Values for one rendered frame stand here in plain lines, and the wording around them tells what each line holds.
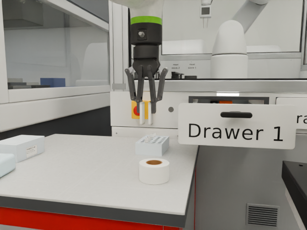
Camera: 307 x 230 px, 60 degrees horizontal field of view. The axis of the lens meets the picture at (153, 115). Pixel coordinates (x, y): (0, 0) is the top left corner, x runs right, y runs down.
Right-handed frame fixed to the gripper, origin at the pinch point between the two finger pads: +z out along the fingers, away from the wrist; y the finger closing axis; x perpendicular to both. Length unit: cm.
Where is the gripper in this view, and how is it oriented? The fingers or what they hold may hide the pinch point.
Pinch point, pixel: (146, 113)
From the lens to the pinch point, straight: 81.6
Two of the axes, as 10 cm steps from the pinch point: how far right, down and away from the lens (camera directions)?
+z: 0.0, 9.9, 1.3
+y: 9.7, 0.3, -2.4
